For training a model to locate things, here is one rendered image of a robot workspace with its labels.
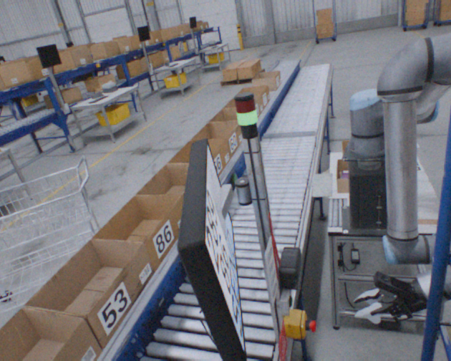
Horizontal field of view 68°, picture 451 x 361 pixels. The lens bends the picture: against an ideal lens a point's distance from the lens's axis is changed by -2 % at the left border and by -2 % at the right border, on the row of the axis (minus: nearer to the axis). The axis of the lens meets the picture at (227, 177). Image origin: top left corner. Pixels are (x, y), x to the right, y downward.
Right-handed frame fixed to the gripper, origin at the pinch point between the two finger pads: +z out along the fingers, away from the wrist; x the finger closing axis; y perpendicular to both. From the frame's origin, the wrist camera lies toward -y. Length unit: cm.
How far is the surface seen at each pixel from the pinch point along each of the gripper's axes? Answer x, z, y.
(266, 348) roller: -2.7, 37.3, 2.6
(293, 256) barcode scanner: 7.0, 10.0, -21.5
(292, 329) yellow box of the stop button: -2.3, 23.4, -1.4
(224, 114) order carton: 215, 82, -63
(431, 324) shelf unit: -21.9, -21.8, -8.6
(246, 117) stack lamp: -5, -10, -69
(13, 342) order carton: -28, 99, -57
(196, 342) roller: -3, 62, -10
